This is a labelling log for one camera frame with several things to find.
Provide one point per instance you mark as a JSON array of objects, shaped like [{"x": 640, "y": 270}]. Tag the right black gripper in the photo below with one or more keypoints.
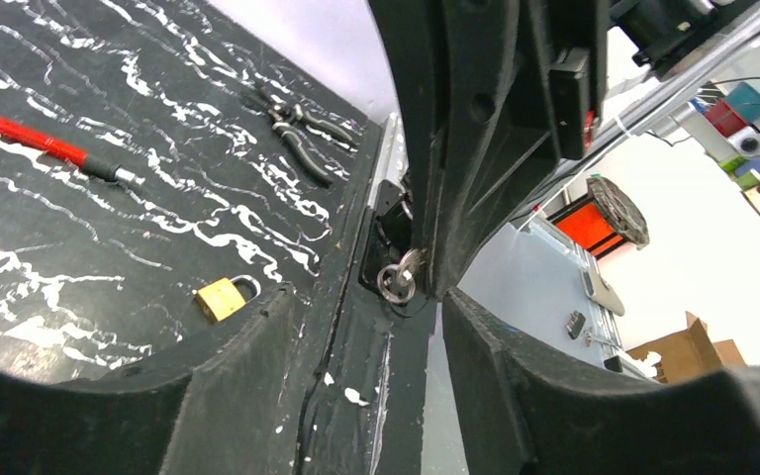
[{"x": 493, "y": 94}]

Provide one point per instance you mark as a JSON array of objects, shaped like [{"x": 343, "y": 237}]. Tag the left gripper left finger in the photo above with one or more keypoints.
[{"x": 203, "y": 406}]

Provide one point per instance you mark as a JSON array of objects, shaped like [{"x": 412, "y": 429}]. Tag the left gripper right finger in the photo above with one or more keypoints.
[{"x": 525, "y": 407}]

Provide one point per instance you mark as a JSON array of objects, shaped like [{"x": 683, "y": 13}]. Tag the silver key bunch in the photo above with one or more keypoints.
[{"x": 398, "y": 278}]

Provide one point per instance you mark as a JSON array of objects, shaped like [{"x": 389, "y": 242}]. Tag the red cable lock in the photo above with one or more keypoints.
[{"x": 82, "y": 159}]

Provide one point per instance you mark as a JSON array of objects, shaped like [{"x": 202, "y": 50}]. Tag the brass padlock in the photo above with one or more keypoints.
[{"x": 224, "y": 297}]

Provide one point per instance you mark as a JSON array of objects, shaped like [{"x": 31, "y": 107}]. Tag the brown cardboard box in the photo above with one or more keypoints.
[{"x": 687, "y": 354}]

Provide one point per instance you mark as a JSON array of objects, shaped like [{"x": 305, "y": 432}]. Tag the orange black box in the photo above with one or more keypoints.
[{"x": 603, "y": 219}]

